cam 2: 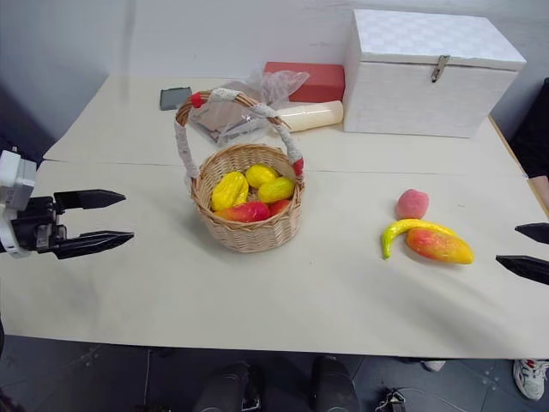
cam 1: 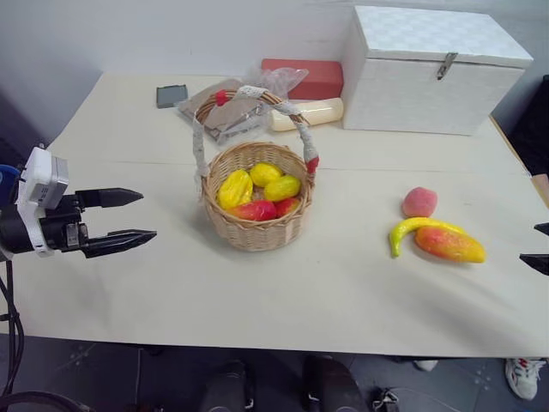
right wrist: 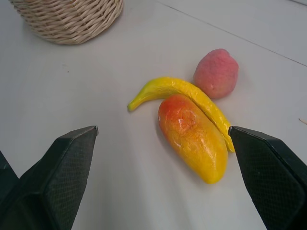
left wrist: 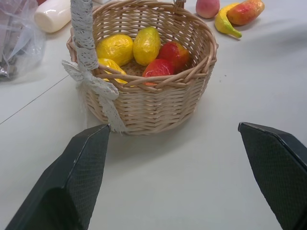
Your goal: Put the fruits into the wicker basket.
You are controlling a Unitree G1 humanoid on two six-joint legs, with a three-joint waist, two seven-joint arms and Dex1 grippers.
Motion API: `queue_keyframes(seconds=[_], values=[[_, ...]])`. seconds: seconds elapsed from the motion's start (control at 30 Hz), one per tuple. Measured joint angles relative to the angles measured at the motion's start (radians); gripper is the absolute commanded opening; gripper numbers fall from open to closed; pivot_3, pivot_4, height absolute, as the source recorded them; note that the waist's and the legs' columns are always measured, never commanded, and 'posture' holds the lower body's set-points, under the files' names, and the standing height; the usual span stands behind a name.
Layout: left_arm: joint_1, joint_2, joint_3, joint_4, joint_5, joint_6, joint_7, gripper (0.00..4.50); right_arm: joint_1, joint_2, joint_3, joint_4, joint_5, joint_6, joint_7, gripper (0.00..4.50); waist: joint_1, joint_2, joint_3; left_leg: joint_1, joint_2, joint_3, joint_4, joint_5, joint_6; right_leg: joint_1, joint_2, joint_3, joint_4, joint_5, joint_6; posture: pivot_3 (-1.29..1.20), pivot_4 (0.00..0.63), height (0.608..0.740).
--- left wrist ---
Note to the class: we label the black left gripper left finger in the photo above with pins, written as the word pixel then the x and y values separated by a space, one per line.
pixel 79 177

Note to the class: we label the red yellow mango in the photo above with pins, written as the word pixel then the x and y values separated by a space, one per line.
pixel 245 10

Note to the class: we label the round yellow lemon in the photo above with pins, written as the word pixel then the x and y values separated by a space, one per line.
pixel 116 49

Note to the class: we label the red orange mango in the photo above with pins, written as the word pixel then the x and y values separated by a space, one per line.
pixel 174 54

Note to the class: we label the pink peach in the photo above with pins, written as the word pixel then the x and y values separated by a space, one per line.
pixel 207 8

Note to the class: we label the wicker basket with lace handle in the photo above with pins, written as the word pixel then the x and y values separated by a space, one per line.
pixel 153 105

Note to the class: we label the yellow banana with green stem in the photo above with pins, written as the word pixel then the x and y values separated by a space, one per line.
pixel 224 21

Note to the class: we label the white plastic bottle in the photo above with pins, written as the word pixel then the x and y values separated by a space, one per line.
pixel 52 14

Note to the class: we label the clear plastic bag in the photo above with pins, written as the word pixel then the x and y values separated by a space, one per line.
pixel 16 40

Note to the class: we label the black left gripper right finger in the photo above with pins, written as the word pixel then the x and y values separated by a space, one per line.
pixel 278 172

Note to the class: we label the red apple-like fruit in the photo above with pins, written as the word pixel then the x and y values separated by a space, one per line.
pixel 158 69

